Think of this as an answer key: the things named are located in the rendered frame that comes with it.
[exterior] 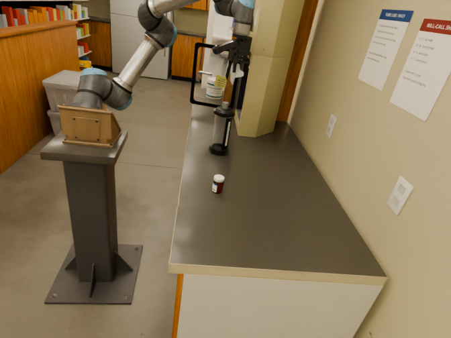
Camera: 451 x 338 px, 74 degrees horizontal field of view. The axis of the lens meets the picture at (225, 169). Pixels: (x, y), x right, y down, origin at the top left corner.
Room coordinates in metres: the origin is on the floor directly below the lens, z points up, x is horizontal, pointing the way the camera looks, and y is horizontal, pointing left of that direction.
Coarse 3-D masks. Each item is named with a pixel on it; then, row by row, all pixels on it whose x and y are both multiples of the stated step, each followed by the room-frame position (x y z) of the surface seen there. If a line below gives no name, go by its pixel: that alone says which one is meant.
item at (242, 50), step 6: (234, 36) 1.41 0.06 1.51; (240, 36) 1.40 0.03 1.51; (246, 36) 1.41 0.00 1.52; (240, 42) 1.42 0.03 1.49; (246, 42) 1.43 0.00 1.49; (234, 48) 1.41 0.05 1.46; (240, 48) 1.42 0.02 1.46; (246, 48) 1.43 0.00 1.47; (228, 54) 1.45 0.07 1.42; (240, 54) 1.41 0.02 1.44; (246, 54) 1.41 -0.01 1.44; (240, 60) 1.41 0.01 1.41; (246, 60) 1.42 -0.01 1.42
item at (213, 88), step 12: (204, 48) 2.00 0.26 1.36; (204, 60) 2.00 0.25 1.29; (216, 60) 2.00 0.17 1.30; (204, 72) 2.00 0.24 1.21; (216, 72) 2.00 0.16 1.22; (204, 84) 2.00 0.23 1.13; (216, 84) 2.00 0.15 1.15; (228, 84) 2.00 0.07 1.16; (204, 96) 2.00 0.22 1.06; (216, 96) 2.00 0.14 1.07; (228, 96) 2.00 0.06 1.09
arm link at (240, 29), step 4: (236, 24) 1.41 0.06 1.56; (240, 24) 1.40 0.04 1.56; (244, 24) 1.40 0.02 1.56; (236, 28) 1.40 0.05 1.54; (240, 28) 1.40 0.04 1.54; (244, 28) 1.40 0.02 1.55; (248, 28) 1.41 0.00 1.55; (236, 32) 1.40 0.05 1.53; (240, 32) 1.40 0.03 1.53; (244, 32) 1.40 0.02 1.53; (248, 32) 1.42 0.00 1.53
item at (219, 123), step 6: (222, 114) 1.37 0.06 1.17; (228, 114) 1.38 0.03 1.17; (234, 114) 1.41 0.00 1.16; (216, 120) 1.39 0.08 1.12; (222, 120) 1.38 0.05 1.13; (216, 126) 1.39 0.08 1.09; (222, 126) 1.38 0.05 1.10; (216, 132) 1.38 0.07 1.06; (222, 132) 1.38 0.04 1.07; (216, 138) 1.38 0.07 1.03; (222, 138) 1.38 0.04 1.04; (216, 144) 1.38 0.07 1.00; (222, 150) 1.38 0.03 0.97
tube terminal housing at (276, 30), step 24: (264, 0) 1.69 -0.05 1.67; (288, 0) 1.73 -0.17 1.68; (264, 24) 1.69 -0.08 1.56; (288, 24) 1.77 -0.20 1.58; (264, 48) 1.70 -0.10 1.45; (288, 48) 1.82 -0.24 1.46; (264, 72) 1.70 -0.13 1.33; (264, 96) 1.71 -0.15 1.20; (240, 120) 1.69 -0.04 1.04; (264, 120) 1.75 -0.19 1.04
